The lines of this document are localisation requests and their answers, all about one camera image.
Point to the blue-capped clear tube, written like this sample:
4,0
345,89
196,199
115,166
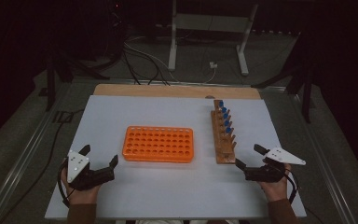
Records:
228,129
221,103
223,109
225,115
227,123

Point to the person's right hand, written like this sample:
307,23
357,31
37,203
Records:
275,190

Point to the person's left hand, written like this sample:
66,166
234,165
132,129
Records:
82,196

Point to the orange plastic tube rack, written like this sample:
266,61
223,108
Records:
158,158

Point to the white table mat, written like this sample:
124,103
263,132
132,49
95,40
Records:
105,118

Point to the grey metal stand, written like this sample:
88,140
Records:
211,22

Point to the metal floor rail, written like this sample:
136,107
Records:
18,169
323,169

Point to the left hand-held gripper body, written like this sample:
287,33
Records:
77,163

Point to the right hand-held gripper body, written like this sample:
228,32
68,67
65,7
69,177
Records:
265,173

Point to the wooden tube rack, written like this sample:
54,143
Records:
223,149

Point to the white plug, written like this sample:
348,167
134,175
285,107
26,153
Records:
213,65

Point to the black tripod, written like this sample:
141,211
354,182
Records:
50,84
306,93

